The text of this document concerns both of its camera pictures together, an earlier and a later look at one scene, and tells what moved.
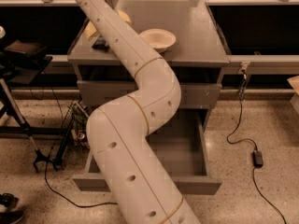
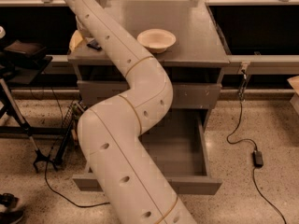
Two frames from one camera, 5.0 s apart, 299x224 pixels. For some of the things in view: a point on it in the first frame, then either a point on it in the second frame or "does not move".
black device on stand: x=22 y=62 does not move
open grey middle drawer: x=177 y=151 does not move
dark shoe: x=9 y=216 does not move
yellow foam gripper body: x=91 y=29 to x=76 y=40
